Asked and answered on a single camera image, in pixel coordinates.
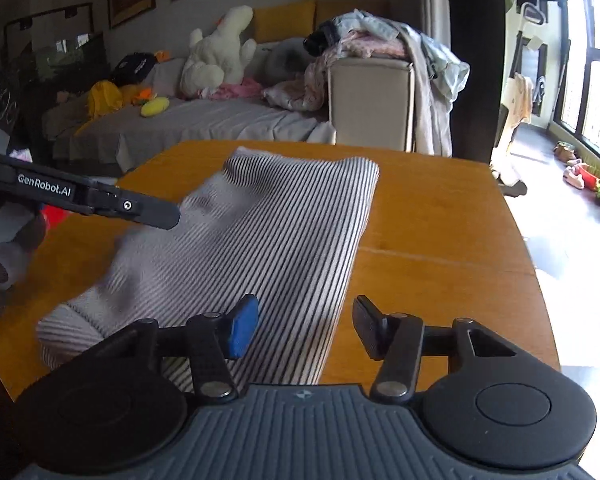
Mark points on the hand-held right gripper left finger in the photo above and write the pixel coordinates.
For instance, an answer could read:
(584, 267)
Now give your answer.
(242, 325)

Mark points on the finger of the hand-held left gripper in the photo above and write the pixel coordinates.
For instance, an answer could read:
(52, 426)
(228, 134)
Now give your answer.
(145, 212)

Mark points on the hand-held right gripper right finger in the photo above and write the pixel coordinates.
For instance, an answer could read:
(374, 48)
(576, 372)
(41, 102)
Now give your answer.
(367, 325)

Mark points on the grey striped garment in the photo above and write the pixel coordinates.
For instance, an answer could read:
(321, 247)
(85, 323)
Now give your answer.
(280, 240)

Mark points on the pile of mixed clothes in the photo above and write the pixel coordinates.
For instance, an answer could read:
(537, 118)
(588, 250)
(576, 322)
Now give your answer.
(430, 80)

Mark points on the red round object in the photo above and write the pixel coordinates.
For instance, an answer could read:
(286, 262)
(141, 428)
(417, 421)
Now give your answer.
(57, 217)

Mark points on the yellow-green plush toy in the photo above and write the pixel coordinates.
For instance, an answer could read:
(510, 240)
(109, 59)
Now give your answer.
(155, 107)

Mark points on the grey covered sofa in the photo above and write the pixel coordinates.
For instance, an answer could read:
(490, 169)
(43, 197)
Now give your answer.
(205, 125)

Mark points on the yellow plush toy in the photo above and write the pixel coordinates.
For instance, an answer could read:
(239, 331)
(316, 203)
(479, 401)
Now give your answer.
(102, 102)

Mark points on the orange plush toy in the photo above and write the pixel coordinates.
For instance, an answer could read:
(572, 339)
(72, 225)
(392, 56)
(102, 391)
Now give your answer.
(141, 95)

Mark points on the glass tank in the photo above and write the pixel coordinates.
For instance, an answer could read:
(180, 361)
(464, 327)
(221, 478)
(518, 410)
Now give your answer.
(60, 60)

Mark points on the black cap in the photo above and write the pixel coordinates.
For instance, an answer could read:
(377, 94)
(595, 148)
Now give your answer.
(132, 67)

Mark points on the pink cloth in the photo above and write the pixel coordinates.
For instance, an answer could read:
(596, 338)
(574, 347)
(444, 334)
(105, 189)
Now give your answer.
(235, 90)

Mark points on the white plush duck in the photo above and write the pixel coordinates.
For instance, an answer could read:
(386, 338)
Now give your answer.
(215, 55)

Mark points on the light floral cloth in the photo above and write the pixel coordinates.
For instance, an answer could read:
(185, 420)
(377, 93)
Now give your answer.
(295, 92)

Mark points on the black chair base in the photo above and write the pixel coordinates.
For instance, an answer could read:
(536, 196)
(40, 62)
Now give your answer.
(510, 182)

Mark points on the beige fabric storage box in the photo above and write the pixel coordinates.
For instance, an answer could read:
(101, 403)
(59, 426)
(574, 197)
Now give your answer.
(370, 105)

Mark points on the yellow cushion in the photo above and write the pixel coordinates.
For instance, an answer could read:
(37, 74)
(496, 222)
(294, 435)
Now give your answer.
(282, 20)
(340, 10)

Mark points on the pair of pink shoes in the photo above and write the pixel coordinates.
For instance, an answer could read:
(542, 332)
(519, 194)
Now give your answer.
(572, 175)

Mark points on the red basin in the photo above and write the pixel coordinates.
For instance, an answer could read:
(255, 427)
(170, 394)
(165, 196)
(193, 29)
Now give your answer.
(589, 177)

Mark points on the hanging beige towel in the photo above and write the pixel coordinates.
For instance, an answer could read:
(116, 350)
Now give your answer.
(520, 97)

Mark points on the black framed window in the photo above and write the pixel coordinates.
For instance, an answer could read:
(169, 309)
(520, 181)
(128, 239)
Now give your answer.
(595, 85)

